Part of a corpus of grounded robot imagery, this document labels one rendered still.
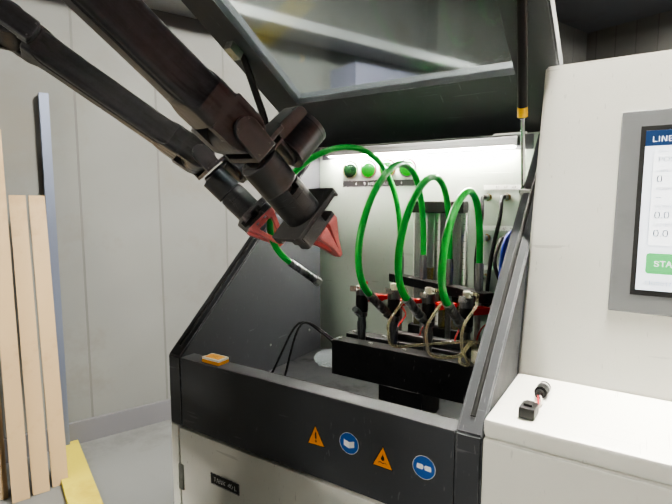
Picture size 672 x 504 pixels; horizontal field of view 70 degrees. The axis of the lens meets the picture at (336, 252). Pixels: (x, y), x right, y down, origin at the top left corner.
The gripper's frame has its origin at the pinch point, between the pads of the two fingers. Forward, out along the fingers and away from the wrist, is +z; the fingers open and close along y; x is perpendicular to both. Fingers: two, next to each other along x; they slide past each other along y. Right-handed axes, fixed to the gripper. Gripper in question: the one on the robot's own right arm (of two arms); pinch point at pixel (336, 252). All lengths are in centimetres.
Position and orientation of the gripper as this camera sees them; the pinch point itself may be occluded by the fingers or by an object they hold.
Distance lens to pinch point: 75.8
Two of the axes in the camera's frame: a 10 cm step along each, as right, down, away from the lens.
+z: 5.4, 6.4, 5.5
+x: -6.7, -0.7, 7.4
